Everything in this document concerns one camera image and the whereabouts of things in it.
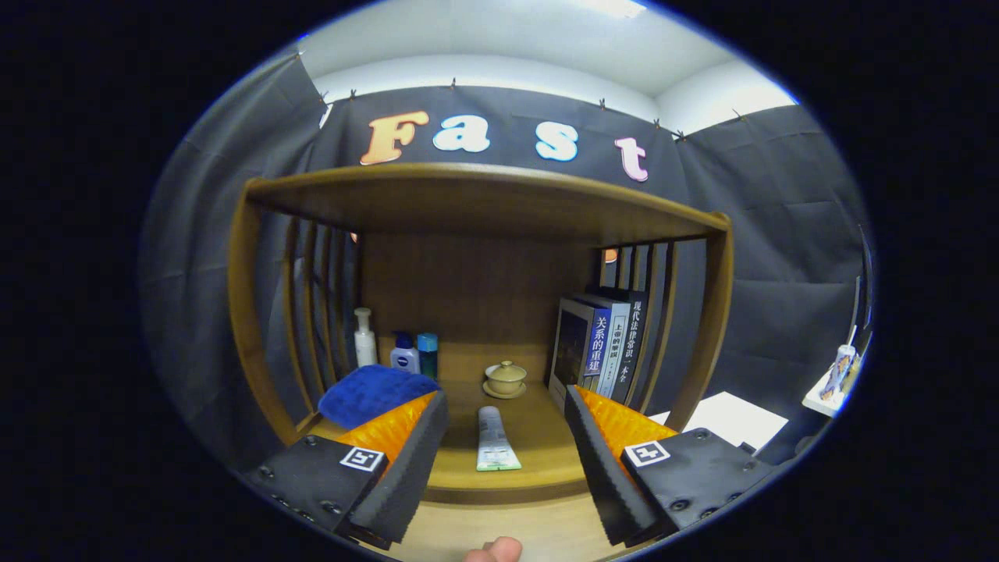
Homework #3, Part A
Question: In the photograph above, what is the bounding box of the beige lidded teacup with saucer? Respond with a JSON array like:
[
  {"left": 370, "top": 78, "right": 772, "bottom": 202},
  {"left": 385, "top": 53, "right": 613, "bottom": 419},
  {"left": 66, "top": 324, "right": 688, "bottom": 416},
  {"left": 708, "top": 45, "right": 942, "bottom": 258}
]
[{"left": 482, "top": 360, "right": 529, "bottom": 400}]

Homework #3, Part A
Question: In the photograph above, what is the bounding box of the white pump bottle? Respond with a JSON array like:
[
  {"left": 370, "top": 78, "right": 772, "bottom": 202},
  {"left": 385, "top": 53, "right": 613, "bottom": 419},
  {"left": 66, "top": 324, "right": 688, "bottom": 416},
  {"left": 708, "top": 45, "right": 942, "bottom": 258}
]
[{"left": 353, "top": 308, "right": 379, "bottom": 368}]

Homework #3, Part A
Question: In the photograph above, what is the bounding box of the wooden cabinet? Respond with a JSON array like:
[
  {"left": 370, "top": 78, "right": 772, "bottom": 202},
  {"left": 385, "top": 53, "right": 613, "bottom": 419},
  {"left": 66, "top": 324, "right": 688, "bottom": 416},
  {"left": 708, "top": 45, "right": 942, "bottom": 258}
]
[{"left": 226, "top": 162, "right": 734, "bottom": 506}]

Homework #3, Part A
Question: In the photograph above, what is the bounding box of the white and green tube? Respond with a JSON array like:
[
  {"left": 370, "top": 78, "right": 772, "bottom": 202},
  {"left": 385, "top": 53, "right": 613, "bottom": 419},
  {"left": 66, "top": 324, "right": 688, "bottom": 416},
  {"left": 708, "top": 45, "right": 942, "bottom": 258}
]
[{"left": 476, "top": 406, "right": 523, "bottom": 472}]

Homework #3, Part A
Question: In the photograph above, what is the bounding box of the white table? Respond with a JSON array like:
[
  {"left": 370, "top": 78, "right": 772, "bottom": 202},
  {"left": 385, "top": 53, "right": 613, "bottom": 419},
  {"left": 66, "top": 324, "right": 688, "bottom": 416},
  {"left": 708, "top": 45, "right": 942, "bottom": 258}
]
[{"left": 648, "top": 390, "right": 790, "bottom": 455}]

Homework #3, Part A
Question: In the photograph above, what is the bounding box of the black backdrop cloth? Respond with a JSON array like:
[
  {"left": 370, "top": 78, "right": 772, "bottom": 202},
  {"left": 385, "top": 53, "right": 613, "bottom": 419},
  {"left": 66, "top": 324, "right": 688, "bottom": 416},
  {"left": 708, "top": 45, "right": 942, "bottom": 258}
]
[{"left": 139, "top": 53, "right": 873, "bottom": 469}]

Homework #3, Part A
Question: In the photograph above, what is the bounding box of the black book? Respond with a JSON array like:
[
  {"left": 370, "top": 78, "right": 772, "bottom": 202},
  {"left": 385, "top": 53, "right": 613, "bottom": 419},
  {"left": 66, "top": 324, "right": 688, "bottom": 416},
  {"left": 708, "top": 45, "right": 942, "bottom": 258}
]
[{"left": 617, "top": 289, "right": 649, "bottom": 405}]

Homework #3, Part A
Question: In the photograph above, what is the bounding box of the dark blue book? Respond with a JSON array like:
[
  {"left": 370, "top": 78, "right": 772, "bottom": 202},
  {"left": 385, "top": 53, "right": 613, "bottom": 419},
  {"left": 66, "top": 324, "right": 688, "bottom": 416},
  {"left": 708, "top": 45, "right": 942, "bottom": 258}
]
[{"left": 548, "top": 297, "right": 614, "bottom": 412}]

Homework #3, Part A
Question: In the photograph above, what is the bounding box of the light blue book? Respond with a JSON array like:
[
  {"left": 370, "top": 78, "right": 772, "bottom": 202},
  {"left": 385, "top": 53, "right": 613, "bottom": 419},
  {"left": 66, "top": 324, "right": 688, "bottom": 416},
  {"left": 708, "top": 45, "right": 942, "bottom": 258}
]
[{"left": 597, "top": 295, "right": 632, "bottom": 400}]

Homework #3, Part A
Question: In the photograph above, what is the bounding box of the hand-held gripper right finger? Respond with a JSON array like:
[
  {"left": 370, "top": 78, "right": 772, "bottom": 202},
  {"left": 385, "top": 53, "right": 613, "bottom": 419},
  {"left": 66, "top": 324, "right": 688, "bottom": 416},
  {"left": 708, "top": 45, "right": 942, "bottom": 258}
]
[{"left": 563, "top": 385, "right": 779, "bottom": 548}]

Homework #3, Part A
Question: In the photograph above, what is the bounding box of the wooden countertop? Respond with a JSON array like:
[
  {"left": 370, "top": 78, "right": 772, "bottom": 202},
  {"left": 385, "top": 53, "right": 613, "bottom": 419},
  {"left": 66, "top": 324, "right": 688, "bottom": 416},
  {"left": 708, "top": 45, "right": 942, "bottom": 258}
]
[{"left": 308, "top": 377, "right": 681, "bottom": 505}]

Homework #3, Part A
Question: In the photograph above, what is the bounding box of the folded blue towel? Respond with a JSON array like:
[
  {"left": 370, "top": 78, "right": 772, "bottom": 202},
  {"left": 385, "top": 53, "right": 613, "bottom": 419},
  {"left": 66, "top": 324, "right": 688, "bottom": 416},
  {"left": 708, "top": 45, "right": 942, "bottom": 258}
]
[{"left": 318, "top": 364, "right": 443, "bottom": 430}]

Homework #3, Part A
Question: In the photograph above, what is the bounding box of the white bottle with blue cap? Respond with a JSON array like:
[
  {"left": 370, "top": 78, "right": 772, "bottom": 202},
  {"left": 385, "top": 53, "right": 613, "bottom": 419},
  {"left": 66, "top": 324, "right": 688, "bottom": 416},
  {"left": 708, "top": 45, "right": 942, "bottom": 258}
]
[{"left": 389, "top": 332, "right": 421, "bottom": 375}]

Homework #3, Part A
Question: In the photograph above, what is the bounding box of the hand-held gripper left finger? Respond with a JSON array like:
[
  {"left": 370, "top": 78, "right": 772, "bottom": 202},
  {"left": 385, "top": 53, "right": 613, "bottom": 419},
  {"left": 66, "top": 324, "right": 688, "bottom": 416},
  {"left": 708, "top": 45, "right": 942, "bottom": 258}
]
[{"left": 240, "top": 390, "right": 451, "bottom": 545}]

